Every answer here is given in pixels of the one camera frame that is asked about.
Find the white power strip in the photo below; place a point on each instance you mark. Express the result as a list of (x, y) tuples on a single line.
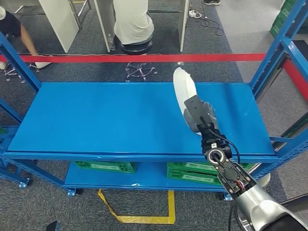
[(192, 12)]

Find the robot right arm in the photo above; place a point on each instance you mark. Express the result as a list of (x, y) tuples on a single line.
[(226, 172)]

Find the white desk side panel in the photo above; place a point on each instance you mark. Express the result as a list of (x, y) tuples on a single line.
[(60, 22), (103, 22), (183, 22)]

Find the yellow floor tape outline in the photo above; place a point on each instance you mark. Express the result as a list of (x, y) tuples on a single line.
[(171, 207)]

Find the black stool seat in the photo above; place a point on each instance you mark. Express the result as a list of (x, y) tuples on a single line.
[(136, 48)]

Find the clear water bottle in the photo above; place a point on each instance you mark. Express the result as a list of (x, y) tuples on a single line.
[(111, 43)]

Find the person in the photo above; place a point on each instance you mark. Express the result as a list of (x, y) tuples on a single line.
[(9, 25), (132, 19)]

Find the white plastic shell part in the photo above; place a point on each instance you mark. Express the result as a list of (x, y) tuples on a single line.
[(183, 86)]

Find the chrome stool base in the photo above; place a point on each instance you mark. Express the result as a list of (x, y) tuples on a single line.
[(140, 69), (9, 75)]

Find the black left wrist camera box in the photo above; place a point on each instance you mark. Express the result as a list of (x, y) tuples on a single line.
[(53, 226)]

